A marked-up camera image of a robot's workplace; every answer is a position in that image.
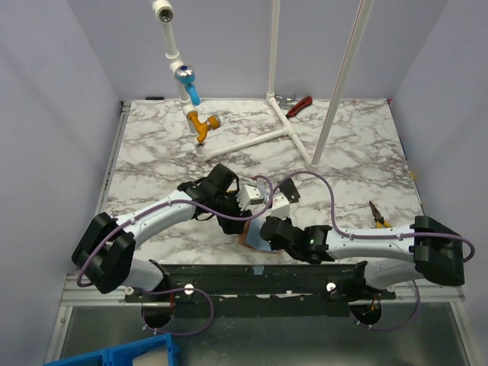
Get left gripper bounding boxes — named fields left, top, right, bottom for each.
left=211, top=191, right=252, bottom=235

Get pink leather card holder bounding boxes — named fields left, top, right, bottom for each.
left=238, top=218, right=278, bottom=254

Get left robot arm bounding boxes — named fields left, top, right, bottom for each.
left=72, top=164, right=252, bottom=301

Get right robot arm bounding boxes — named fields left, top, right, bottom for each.
left=259, top=216, right=465, bottom=299

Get black VIP card stack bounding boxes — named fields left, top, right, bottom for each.
left=279, top=178, right=300, bottom=204

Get orange valve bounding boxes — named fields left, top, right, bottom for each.
left=187, top=111, right=221, bottom=144

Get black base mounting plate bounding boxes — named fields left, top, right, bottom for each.
left=125, top=262, right=396, bottom=318

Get metal clamp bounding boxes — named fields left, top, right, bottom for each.
left=274, top=95, right=297, bottom=105

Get blue valve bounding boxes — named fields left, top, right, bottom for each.
left=175, top=64, right=201, bottom=106

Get blue plastic bin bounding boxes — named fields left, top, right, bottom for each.
left=45, top=335, right=180, bottom=366

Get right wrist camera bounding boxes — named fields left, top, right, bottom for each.
left=270, top=193, right=291, bottom=220

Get yellow handled pliers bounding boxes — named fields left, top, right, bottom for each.
left=369, top=201, right=391, bottom=229

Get white PVC pipe frame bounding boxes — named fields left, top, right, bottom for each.
left=152, top=1, right=374, bottom=169

